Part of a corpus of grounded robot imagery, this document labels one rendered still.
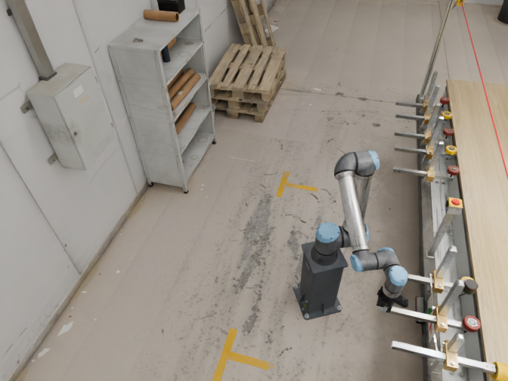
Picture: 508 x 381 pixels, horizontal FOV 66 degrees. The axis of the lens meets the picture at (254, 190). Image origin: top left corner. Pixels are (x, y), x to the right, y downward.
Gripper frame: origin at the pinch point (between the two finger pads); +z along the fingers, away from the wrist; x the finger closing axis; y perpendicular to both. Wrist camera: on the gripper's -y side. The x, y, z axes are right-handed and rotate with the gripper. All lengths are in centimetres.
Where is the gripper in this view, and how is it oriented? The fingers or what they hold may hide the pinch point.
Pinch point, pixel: (386, 311)
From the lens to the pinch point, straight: 239.8
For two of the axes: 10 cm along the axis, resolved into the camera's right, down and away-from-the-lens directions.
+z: 0.0, 7.1, 7.1
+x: -2.7, 6.8, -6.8
